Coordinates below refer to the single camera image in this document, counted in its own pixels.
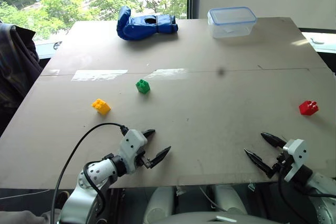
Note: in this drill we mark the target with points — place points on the green toy brick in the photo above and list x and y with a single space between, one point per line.
143 87

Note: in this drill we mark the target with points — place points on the clear container with blue-rimmed lid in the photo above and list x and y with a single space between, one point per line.
231 23

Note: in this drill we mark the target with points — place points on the small black window latch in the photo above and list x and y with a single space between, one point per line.
57 45

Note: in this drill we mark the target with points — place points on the red toy brick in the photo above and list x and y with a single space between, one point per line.
308 108

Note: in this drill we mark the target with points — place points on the pale grey rounded robot shell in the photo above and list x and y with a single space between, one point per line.
229 199
158 204

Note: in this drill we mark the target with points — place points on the dark plaid jacket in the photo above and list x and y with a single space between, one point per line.
15 72

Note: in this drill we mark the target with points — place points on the grey cloth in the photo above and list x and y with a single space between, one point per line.
23 217

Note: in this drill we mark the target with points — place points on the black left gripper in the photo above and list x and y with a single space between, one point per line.
141 159

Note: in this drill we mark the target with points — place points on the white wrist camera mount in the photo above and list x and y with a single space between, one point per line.
298 155
131 142

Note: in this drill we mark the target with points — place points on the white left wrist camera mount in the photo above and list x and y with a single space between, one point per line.
131 142

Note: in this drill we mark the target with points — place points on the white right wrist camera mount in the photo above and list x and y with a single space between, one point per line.
298 155

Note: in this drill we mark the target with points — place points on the blue boxing glove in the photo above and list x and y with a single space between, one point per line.
141 26

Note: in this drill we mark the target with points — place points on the grey robot torso top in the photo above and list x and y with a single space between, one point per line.
210 218

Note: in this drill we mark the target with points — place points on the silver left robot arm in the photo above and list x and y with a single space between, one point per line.
101 170

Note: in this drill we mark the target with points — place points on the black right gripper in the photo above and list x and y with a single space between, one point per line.
283 161

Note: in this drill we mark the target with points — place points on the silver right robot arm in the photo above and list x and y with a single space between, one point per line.
321 182

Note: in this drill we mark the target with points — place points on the yellow toy brick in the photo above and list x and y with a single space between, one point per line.
102 107

